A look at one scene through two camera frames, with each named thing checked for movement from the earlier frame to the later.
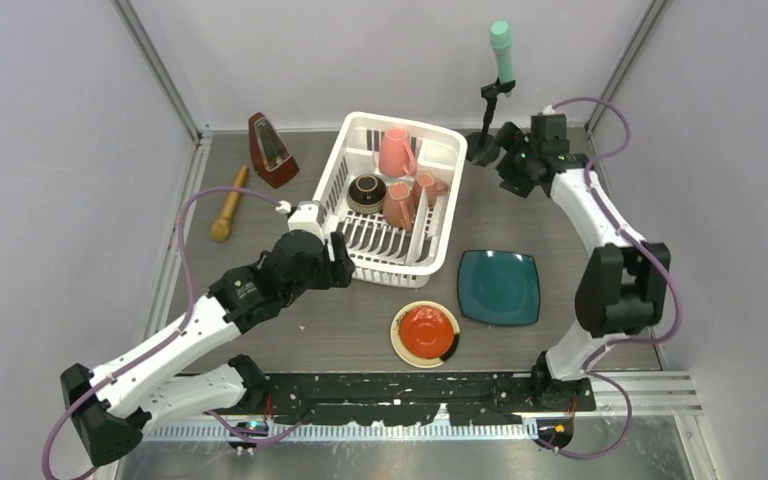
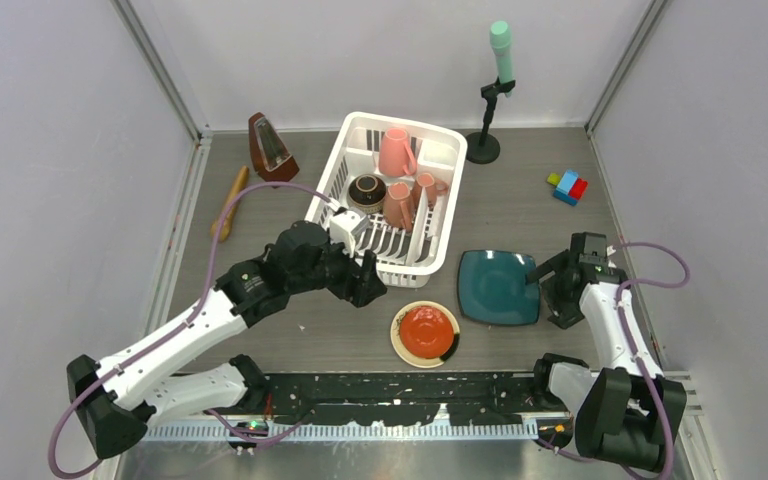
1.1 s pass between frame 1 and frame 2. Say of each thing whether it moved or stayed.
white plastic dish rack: stayed
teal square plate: stayed
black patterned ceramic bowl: stayed
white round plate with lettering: moved
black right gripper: moved
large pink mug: stayed
